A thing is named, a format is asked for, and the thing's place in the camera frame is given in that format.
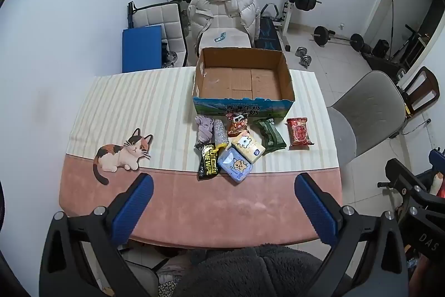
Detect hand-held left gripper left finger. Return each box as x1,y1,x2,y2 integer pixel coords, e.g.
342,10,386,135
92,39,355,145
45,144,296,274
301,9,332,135
39,173,155,297

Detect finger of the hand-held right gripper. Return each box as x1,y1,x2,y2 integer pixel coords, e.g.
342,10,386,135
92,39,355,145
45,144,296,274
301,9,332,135
377,158,425,202
428,148,445,173

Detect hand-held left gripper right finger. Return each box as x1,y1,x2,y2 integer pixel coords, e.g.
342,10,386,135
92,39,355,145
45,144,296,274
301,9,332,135
294,173,409,297

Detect red snack packet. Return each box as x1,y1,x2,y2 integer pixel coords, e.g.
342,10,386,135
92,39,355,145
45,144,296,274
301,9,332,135
286,117,315,147

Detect green packet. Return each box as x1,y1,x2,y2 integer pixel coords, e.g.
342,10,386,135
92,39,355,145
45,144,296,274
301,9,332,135
252,118,287,154

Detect black yellow wipe packet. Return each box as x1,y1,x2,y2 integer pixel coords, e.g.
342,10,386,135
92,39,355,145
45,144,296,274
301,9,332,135
195,143,220,181

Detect blue tissue pack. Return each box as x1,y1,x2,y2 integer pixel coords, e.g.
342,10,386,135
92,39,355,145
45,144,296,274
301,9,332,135
216,146,254,183

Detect yellow tissue pack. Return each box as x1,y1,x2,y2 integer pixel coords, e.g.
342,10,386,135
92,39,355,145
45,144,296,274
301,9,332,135
231,130,266,165

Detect cartoon print snack packet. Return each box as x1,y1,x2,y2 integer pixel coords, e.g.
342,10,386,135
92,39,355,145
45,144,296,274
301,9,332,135
226,112,250,138

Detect silver glitter packet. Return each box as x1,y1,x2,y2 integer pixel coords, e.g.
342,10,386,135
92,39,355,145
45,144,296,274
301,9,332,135
213,119,230,149

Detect cardboard box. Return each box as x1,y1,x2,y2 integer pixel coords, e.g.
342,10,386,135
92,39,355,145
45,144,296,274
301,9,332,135
192,47,296,119

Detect person's right forearm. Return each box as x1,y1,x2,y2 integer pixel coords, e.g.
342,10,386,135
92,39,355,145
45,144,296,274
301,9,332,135
409,257,445,297

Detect cat print striped tablecloth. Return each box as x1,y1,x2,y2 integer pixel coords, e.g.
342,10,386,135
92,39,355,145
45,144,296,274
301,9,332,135
58,67,345,247

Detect grey shell chair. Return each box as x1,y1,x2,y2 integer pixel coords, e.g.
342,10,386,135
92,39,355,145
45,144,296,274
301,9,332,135
327,70,408,165

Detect brown wooden chair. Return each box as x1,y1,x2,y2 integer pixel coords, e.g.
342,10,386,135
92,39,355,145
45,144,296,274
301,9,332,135
400,65,440,117

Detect dark grey fleece clothing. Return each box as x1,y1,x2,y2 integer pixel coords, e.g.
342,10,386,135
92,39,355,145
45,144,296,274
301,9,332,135
174,244,324,297

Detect dark floor mat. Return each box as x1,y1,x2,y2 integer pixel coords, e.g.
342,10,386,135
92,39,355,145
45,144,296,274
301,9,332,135
362,51,408,75

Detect black kick scooter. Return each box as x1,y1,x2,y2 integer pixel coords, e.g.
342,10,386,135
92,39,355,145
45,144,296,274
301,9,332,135
390,24,430,63

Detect chrome weight plates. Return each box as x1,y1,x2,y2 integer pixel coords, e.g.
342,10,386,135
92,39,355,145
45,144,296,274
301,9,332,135
162,50,179,68

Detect blue folded mat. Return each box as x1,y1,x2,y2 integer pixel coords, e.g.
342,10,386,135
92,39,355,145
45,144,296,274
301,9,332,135
122,25,164,73

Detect small barbell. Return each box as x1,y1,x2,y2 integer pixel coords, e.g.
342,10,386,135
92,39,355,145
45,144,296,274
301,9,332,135
310,26,365,52

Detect black weight bench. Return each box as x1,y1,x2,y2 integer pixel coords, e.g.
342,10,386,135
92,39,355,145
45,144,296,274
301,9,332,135
255,3,284,51

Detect cream cushioned chair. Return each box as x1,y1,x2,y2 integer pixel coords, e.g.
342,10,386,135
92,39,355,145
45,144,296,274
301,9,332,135
199,28,254,57

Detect white barbell rack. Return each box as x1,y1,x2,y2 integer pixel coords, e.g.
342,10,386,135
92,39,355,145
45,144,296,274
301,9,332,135
201,0,303,52

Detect white padded chair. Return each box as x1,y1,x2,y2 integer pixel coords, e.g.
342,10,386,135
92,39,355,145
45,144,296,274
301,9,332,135
127,1,188,68

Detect white puffer jacket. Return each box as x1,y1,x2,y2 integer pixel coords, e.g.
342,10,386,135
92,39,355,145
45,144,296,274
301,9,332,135
188,0,261,54

